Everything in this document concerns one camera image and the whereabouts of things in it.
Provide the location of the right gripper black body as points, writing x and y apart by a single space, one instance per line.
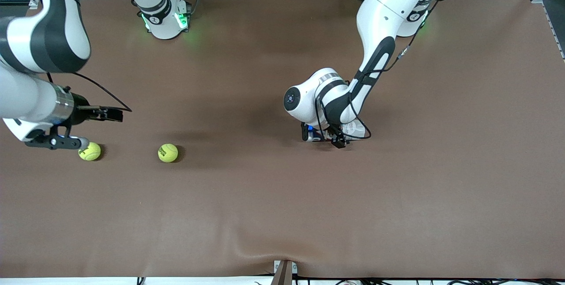
82 109

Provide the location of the Wilson tennis ball can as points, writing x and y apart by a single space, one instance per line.
356 127

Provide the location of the tennis ball Wilson print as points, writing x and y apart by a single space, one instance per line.
92 152

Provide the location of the tennis ball Roland Garros print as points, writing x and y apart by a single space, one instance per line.
167 153

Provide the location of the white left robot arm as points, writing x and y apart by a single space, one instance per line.
384 16

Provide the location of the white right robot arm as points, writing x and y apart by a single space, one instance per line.
163 24

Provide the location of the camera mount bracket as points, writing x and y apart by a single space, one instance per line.
282 276

